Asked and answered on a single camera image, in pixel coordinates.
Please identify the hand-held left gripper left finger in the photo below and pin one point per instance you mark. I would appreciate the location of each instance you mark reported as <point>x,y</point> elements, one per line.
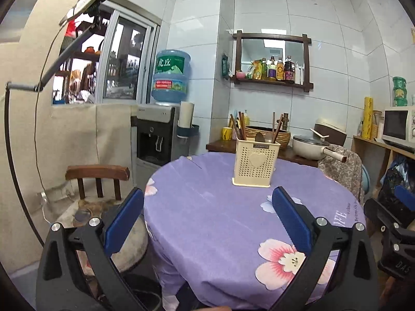
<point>124,220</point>

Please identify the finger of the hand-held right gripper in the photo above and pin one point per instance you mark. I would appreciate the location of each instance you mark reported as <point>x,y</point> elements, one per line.
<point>406,197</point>
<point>379,212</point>

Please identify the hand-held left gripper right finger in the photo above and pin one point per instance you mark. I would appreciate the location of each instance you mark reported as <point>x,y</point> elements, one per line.
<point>290,220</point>

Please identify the cream perforated utensil holder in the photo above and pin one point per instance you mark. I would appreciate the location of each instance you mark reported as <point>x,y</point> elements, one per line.
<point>256,165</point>

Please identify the black plastic bag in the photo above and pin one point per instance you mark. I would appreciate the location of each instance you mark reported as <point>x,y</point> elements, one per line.
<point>389,181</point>

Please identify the blue plastic basin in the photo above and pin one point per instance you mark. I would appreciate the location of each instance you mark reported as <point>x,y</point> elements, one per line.
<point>366,181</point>

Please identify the cat print round cushion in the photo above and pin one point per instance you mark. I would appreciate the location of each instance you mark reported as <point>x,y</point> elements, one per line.
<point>90,209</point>

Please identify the light wooden shelf unit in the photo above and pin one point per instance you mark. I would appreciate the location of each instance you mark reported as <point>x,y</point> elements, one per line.
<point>385,155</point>

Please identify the floral patterned cloth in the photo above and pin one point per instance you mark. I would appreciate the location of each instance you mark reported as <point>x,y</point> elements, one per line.
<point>343,171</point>

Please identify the brown wooden chair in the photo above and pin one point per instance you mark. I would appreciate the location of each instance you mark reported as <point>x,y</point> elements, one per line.
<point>97,171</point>

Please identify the white microwave oven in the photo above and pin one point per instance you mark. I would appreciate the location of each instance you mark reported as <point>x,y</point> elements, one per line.
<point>397,126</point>

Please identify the purple floral tablecloth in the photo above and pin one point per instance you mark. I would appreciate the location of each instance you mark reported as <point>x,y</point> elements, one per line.
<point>210,217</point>

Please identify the small white bottle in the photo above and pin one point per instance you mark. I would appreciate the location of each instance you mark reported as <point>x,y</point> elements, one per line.
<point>360,129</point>

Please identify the wicker basket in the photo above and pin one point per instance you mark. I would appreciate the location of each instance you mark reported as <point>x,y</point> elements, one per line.
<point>285,137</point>

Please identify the white power plug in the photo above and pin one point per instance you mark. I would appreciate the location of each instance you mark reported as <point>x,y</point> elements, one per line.
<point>42,197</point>

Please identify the metal spoon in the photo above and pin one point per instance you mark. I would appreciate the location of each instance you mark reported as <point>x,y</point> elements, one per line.
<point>269,137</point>
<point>259,137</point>

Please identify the grey black water dispenser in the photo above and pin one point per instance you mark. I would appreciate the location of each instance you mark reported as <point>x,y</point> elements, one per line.
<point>152,136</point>

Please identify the yellow roll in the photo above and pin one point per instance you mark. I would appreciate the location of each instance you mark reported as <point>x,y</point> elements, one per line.
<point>368,116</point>

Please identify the beige cloth cover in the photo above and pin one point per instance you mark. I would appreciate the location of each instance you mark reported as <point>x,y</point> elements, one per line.
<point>74,136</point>

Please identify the dark wooden side table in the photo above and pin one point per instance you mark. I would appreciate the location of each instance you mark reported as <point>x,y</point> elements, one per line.
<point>220,145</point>

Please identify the stack of green containers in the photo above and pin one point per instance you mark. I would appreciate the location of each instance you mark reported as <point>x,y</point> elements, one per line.
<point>399,90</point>

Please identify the yellow mug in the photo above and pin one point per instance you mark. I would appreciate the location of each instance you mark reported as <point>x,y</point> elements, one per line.
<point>227,133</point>

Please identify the yellow pump bottle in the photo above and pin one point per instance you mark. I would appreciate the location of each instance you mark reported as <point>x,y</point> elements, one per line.
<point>247,120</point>

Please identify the paper cup dispenser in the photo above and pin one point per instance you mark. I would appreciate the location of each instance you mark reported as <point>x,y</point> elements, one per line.
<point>186,116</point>

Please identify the white slim bottle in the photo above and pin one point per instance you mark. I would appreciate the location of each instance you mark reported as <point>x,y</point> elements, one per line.
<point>298,76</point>

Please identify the red label soy bottle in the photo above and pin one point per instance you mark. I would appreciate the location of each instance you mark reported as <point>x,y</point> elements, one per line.
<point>289,71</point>

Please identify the blue water bottle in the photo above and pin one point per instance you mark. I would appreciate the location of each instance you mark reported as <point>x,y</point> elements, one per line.
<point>170,74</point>

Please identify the green glass bottle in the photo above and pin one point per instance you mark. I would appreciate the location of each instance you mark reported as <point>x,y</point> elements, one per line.
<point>264,69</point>

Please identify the yellow food packet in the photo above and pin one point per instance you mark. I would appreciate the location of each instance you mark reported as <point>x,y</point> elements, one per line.
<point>256,71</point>

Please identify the pink small bowl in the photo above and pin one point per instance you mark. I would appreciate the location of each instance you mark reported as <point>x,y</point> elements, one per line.
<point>240,75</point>

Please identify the sliding window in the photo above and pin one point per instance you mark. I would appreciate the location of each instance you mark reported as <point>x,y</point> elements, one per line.
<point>123,61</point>

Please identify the dark wooden mirror shelf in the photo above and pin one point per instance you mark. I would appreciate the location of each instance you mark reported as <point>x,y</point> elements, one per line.
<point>272,35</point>

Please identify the phone on stand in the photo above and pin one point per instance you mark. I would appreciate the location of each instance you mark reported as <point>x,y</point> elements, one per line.
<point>87,0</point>

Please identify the green wall holder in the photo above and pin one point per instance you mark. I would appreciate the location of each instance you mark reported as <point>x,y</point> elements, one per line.
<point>225,66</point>

